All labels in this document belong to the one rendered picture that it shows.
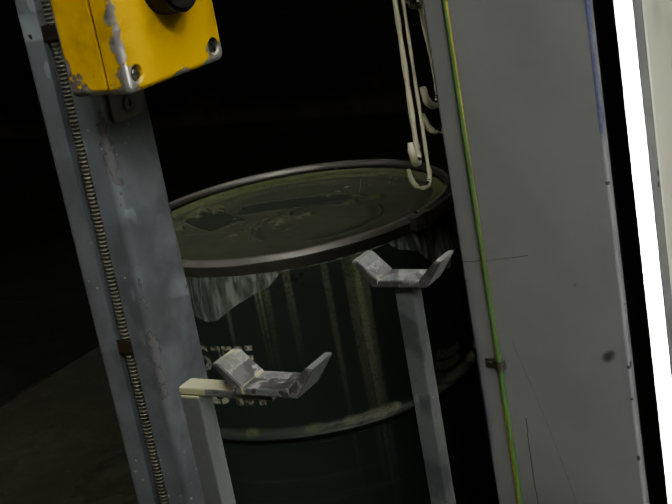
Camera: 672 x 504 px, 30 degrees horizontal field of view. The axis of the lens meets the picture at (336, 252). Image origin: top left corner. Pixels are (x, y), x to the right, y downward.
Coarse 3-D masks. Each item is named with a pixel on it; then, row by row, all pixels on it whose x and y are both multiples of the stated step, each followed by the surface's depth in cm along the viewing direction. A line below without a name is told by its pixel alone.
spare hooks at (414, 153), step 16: (416, 0) 141; (400, 16) 138; (400, 32) 138; (400, 48) 139; (416, 80) 140; (416, 96) 141; (416, 128) 141; (432, 128) 144; (416, 144) 141; (416, 160) 139
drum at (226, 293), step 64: (448, 192) 205; (256, 256) 188; (320, 256) 188; (384, 256) 193; (256, 320) 192; (320, 320) 191; (384, 320) 195; (448, 320) 205; (320, 384) 194; (384, 384) 197; (448, 384) 204; (256, 448) 199; (320, 448) 197; (384, 448) 199; (448, 448) 207
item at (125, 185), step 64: (64, 64) 92; (64, 128) 94; (128, 128) 95; (64, 192) 96; (128, 192) 95; (128, 256) 95; (128, 320) 98; (192, 320) 101; (128, 384) 100; (128, 448) 102; (192, 448) 101
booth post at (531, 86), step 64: (448, 0) 130; (512, 0) 126; (576, 0) 123; (640, 0) 137; (448, 64) 132; (512, 64) 129; (576, 64) 126; (640, 64) 137; (448, 128) 135; (512, 128) 131; (576, 128) 128; (512, 192) 134; (576, 192) 130; (512, 256) 136; (576, 256) 133; (512, 320) 139; (576, 320) 135; (512, 384) 142; (576, 384) 138; (576, 448) 141; (640, 448) 137
